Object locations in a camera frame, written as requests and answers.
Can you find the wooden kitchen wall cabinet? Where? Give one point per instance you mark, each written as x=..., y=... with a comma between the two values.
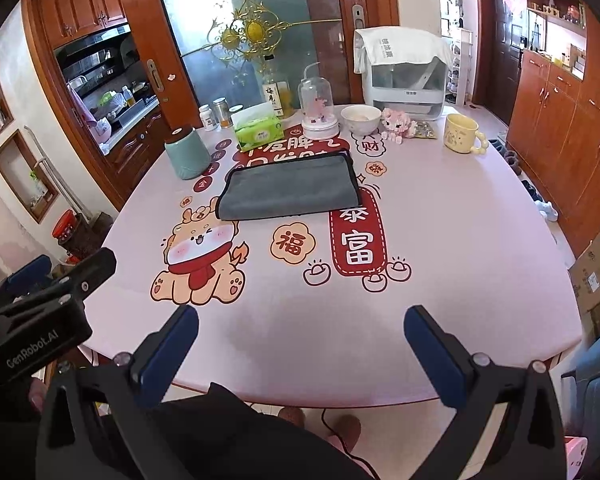
x=82, y=7

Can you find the wooden storage cabinet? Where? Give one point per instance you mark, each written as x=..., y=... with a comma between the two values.
x=560, y=125

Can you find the pink hanging cloth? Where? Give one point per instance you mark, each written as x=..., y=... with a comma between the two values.
x=91, y=120

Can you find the grey slippers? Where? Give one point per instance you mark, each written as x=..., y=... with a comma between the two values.
x=512, y=163

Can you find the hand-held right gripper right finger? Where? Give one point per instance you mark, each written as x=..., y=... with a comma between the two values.
x=432, y=355

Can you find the blue chair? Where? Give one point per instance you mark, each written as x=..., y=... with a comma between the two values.
x=596, y=380

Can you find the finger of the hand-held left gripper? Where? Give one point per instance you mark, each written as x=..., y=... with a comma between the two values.
x=30, y=272
x=87, y=272

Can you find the person's left hand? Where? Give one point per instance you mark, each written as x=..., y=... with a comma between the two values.
x=37, y=394

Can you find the glass jar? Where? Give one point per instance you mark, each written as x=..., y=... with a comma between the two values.
x=221, y=115

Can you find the dark slippers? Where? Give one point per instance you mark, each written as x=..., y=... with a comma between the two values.
x=532, y=191

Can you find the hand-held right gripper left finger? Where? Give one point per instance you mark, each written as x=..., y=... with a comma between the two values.
x=172, y=345

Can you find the white shelf rack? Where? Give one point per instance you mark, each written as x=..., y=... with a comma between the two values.
x=461, y=67

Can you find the small printed packet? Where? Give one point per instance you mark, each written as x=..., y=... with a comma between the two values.
x=424, y=130

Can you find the red bucket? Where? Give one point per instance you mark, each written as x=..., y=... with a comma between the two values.
x=65, y=225

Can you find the gold door ornament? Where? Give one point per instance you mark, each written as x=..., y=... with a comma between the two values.
x=254, y=30

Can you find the glass bottle with white label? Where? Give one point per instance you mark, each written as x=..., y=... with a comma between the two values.
x=273, y=97

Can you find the grey towel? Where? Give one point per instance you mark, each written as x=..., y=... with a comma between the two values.
x=290, y=187

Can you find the glass dome with pink figure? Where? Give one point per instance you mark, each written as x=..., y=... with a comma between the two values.
x=318, y=105

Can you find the white cloth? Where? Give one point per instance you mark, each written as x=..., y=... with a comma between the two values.
x=395, y=45

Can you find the pink printed tablecloth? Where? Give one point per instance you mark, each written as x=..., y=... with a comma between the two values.
x=280, y=320

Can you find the metal ladder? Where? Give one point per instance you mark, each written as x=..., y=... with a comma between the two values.
x=55, y=170

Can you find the green canister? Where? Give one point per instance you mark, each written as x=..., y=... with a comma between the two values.
x=186, y=157

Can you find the white countertop appliance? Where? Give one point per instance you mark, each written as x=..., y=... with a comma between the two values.
x=405, y=104

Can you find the green tissue packet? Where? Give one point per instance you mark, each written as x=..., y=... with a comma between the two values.
x=257, y=132

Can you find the white bowl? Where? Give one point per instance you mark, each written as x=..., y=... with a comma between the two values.
x=361, y=121

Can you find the dark entrance door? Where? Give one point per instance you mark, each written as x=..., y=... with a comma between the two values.
x=502, y=50

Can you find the white and blue slipper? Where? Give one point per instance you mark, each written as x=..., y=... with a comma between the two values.
x=546, y=211

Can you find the pink plush toy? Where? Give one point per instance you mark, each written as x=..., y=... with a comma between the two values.
x=396, y=123

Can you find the person's dark trousers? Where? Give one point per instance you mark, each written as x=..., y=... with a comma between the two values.
x=230, y=440

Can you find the pink furry slipper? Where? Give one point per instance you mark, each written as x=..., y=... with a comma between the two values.
x=292, y=416
x=344, y=430

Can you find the yellow mug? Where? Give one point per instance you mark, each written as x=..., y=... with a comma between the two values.
x=460, y=133

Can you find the white pill bottle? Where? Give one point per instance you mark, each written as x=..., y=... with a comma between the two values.
x=207, y=119

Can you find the small lidded jar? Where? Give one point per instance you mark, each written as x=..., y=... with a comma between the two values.
x=236, y=109

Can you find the large cardboard box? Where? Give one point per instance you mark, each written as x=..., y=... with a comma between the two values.
x=597, y=265

